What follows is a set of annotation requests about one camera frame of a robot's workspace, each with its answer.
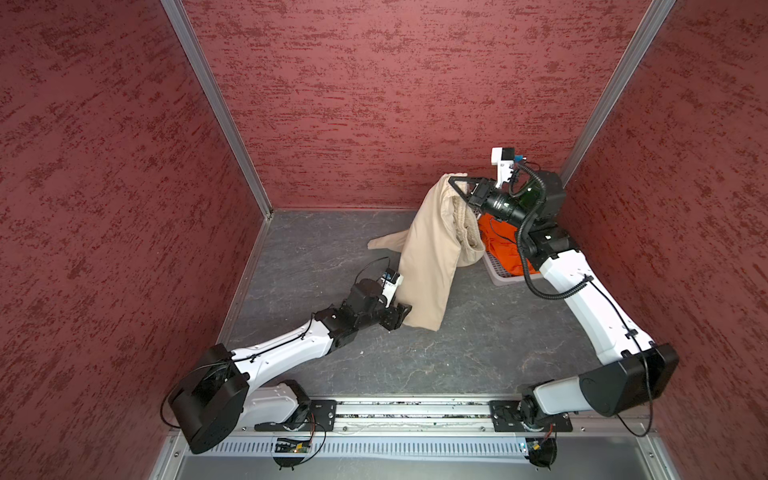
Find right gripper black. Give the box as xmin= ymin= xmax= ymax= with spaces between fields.
xmin=449 ymin=176 xmax=535 ymax=230

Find beige shorts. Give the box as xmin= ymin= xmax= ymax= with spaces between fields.
xmin=367 ymin=174 xmax=485 ymax=331

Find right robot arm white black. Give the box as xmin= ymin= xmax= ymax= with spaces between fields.
xmin=448 ymin=165 xmax=679 ymax=432

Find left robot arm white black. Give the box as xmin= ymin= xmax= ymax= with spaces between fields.
xmin=165 ymin=269 xmax=411 ymax=454

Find orange shorts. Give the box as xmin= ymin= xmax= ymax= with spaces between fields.
xmin=477 ymin=214 xmax=524 ymax=276

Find white plastic basket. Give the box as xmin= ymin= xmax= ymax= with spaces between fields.
xmin=482 ymin=252 xmax=524 ymax=286

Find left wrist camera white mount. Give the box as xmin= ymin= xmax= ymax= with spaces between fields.
xmin=378 ymin=268 xmax=403 ymax=307

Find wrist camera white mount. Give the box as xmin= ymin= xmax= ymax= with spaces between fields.
xmin=378 ymin=268 xmax=403 ymax=307
xmin=491 ymin=147 xmax=526 ymax=188

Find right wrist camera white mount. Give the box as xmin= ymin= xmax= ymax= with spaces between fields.
xmin=491 ymin=147 xmax=526 ymax=188

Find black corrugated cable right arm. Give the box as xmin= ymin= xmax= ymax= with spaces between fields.
xmin=507 ymin=163 xmax=595 ymax=301

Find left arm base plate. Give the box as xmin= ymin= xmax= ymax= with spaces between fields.
xmin=253 ymin=400 xmax=338 ymax=433

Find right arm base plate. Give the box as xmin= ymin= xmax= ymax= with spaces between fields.
xmin=489 ymin=397 xmax=573 ymax=433

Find aluminium rail frame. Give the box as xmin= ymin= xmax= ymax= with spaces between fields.
xmin=152 ymin=395 xmax=678 ymax=479

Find left circuit board with wires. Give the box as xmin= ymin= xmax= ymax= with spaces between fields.
xmin=272 ymin=438 xmax=314 ymax=470

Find circuit board with wires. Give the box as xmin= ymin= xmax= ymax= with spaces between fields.
xmin=272 ymin=438 xmax=314 ymax=470
xmin=526 ymin=437 xmax=558 ymax=470

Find right circuit board with wires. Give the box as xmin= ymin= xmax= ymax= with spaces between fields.
xmin=526 ymin=437 xmax=558 ymax=470

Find right corner aluminium post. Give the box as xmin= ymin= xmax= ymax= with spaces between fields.
xmin=560 ymin=0 xmax=676 ymax=185

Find corner aluminium post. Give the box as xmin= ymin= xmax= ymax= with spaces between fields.
xmin=560 ymin=0 xmax=676 ymax=185
xmin=161 ymin=0 xmax=274 ymax=221

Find left corner aluminium post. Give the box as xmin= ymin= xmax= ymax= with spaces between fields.
xmin=161 ymin=0 xmax=274 ymax=221

